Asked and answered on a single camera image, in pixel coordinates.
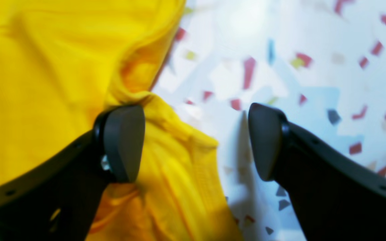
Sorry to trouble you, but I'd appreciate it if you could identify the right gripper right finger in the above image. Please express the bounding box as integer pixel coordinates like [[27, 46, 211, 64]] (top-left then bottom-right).
[[248, 103, 386, 241]]

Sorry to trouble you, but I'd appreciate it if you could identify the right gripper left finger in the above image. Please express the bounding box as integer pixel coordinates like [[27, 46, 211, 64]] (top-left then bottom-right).
[[0, 105, 145, 241]]

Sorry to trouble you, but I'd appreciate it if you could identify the yellow T-shirt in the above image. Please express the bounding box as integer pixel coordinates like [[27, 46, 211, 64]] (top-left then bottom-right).
[[0, 0, 243, 241]]

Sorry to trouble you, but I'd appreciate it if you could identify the terrazzo patterned tablecloth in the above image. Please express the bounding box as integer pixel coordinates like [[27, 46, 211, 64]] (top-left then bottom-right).
[[153, 0, 386, 241]]

